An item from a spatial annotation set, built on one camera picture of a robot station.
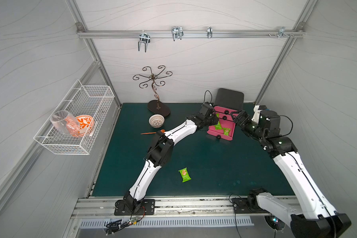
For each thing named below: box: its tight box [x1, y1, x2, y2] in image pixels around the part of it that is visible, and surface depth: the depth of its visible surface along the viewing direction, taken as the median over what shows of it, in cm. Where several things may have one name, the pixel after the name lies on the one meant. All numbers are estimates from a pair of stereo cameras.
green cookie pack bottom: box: [178, 167, 192, 183], surface depth 85 cm
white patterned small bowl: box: [148, 114, 166, 129], surface depth 109 cm
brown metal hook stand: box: [132, 64, 173, 118], surface depth 100 cm
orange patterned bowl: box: [72, 114, 95, 137], surface depth 68 cm
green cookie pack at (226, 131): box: [222, 126, 232, 136], surface depth 103 cm
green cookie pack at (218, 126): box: [214, 120, 223, 130], surface depth 106 cm
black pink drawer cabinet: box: [207, 88, 245, 141], surface depth 103 cm
